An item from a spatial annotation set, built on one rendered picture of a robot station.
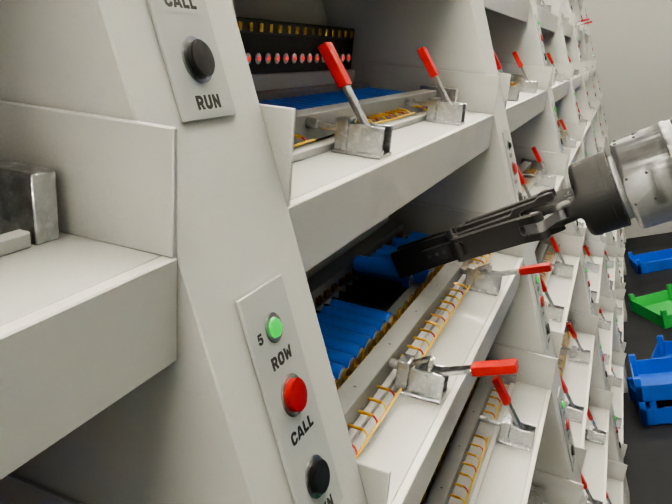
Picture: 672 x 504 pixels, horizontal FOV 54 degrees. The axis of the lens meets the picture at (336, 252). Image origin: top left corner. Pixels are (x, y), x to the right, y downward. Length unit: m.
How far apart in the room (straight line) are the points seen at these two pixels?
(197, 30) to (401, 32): 0.66
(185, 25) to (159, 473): 0.19
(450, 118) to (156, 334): 0.55
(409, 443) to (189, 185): 0.28
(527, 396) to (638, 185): 0.43
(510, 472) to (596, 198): 0.34
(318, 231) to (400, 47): 0.59
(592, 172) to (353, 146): 0.25
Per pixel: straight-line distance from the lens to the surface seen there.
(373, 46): 0.96
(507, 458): 0.84
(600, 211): 0.65
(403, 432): 0.50
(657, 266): 3.86
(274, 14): 0.84
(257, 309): 0.30
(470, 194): 0.93
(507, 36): 1.62
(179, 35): 0.29
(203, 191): 0.28
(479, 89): 0.91
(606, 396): 1.79
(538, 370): 1.00
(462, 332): 0.67
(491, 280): 0.78
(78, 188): 0.28
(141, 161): 0.26
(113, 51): 0.26
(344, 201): 0.41
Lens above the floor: 1.13
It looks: 10 degrees down
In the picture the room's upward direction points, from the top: 15 degrees counter-clockwise
